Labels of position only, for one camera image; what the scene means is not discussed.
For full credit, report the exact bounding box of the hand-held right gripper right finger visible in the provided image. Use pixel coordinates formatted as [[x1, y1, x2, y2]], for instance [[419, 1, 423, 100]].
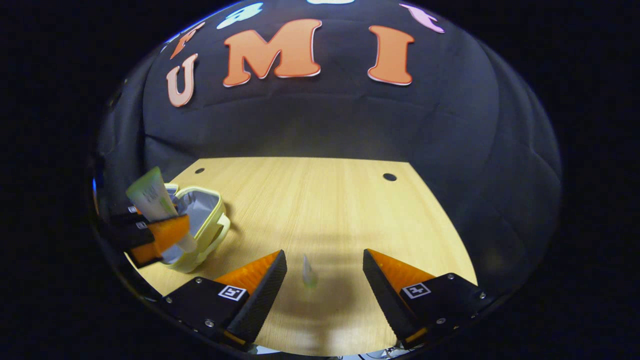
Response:
[[362, 248, 497, 351]]

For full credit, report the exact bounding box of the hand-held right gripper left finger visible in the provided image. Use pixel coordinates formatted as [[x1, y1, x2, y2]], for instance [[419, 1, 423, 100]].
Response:
[[160, 249, 289, 351]]

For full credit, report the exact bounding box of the light green cream tube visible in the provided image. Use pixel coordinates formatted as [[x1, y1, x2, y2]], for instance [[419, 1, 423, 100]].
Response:
[[125, 166, 199, 254]]

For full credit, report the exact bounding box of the cream yellow suitcase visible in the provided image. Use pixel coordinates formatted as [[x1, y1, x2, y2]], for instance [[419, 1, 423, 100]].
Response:
[[162, 183, 232, 275]]

